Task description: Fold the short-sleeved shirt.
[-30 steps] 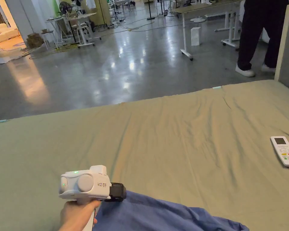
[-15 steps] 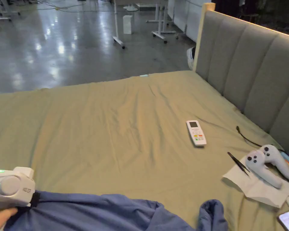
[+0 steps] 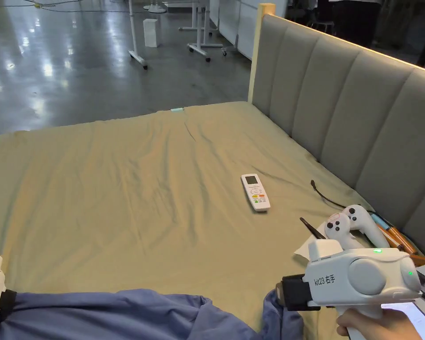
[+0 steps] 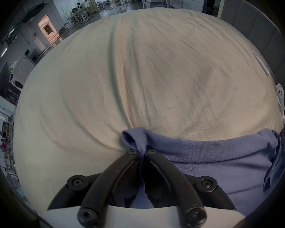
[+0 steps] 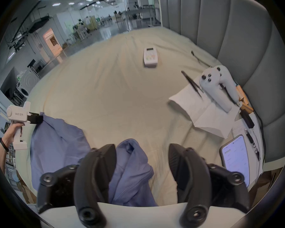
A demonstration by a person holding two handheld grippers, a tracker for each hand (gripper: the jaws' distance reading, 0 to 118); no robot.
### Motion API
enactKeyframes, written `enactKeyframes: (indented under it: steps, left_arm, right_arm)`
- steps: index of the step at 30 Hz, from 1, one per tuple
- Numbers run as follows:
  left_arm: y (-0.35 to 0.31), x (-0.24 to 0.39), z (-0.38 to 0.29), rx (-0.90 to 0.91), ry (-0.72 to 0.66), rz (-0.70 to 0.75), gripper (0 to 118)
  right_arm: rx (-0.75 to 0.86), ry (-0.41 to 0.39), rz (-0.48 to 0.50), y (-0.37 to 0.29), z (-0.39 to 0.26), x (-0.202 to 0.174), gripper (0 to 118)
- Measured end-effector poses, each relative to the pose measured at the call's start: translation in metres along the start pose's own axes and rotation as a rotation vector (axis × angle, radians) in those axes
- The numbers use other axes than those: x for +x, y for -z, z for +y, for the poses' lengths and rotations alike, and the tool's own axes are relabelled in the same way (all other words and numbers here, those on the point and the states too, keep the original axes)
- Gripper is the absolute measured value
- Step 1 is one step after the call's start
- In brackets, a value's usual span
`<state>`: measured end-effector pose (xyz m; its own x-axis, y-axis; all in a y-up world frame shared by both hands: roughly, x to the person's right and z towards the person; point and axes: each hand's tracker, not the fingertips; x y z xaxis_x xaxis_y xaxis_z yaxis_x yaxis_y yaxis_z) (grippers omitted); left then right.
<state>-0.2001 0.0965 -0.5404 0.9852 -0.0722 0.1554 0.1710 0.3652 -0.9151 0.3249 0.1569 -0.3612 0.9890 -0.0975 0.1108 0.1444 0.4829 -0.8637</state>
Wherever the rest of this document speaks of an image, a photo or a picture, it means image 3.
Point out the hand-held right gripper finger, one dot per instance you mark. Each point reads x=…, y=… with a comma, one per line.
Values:
x=279, y=295

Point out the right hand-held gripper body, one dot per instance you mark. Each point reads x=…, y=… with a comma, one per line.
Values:
x=361, y=276

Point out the blue shirt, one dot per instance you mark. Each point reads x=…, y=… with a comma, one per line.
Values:
x=127, y=315

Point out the person's right hand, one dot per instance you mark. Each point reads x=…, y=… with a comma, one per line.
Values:
x=382, y=324

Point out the white hand controller red sticker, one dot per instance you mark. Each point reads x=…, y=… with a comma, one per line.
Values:
x=336, y=228

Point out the orange and teal pen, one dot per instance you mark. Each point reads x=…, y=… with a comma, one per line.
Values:
x=386, y=226

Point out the thin black rod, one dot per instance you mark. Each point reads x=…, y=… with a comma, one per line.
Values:
x=313, y=230

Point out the phone with lit screen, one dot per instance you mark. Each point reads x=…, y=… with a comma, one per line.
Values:
x=416, y=318

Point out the white remote control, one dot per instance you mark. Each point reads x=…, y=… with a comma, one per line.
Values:
x=255, y=193

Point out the bed with beige sheet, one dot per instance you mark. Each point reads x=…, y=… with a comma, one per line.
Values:
x=127, y=194

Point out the grey padded headboard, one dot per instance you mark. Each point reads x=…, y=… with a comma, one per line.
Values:
x=340, y=106

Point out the pale green label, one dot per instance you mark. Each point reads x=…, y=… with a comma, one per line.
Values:
x=177, y=110

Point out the white cabinet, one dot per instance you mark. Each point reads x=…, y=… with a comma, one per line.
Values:
x=241, y=24

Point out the white box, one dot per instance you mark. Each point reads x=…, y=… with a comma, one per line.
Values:
x=151, y=33

